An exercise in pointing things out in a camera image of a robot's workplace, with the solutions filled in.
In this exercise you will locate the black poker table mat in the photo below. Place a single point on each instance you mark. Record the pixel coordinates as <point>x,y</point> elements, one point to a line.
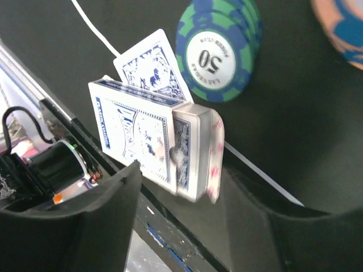
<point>299,120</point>

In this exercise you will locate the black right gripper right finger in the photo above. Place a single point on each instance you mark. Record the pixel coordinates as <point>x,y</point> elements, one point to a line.
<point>267,232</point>

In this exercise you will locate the aluminium rail frame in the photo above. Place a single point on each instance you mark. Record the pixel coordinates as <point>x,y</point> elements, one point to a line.
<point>23,88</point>

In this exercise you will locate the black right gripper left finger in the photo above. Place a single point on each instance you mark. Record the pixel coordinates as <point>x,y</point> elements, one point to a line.
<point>90,232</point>

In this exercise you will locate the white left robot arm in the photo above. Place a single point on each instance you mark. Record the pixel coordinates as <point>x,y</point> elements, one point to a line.
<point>29,181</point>

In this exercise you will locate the green chips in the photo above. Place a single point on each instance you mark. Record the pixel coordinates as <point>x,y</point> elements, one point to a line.
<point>216,45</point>

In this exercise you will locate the card drawn from deck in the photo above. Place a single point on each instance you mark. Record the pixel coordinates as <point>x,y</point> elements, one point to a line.
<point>151,65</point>

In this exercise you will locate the pink chips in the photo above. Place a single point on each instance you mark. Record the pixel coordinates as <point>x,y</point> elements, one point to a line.
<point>342,23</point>

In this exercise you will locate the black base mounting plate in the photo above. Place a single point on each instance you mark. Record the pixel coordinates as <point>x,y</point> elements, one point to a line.
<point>159,242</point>

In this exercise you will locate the blue playing card deck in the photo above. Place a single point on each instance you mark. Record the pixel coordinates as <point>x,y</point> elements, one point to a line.
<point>179,144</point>

